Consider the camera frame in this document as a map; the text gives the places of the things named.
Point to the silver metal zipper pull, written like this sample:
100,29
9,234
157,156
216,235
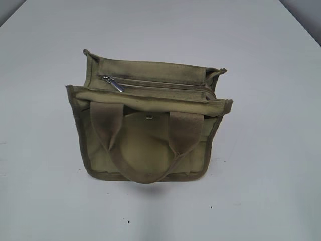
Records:
110,80

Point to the olive yellow canvas bag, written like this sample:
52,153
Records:
160,129

